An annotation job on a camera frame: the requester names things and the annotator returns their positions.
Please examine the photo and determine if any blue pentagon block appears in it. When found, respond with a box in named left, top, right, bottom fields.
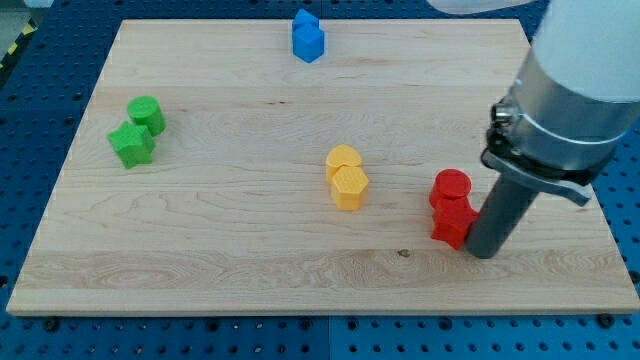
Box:
left=292, top=9, right=319, bottom=31

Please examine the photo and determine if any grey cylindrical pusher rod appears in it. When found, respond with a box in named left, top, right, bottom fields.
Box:
left=465, top=175, right=539, bottom=259

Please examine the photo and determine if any yellow heart block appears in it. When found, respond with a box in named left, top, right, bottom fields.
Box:
left=325, top=144, right=362, bottom=183

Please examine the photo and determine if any light wooden board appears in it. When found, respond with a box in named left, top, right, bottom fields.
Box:
left=7, top=19, right=639, bottom=317

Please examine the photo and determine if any blue cube block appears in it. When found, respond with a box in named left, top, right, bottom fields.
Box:
left=292, top=24, right=325, bottom=63

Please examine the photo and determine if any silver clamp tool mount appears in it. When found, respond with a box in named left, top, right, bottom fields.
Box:
left=481, top=52, right=639, bottom=206

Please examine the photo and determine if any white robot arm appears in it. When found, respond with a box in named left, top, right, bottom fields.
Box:
left=465, top=0, right=639, bottom=259

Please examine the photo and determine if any green cylinder block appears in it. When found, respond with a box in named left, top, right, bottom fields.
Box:
left=127, top=96, right=166, bottom=136

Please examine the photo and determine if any red cylinder block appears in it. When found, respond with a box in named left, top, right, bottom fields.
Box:
left=429, top=169, right=472, bottom=207

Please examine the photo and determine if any yellow hexagon block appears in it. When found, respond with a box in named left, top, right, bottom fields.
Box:
left=331, top=166, right=369, bottom=211

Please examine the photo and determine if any red star block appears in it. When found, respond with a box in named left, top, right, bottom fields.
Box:
left=431, top=197, right=478, bottom=250

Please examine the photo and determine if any green star block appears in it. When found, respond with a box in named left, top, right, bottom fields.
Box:
left=107, top=122, right=155, bottom=169

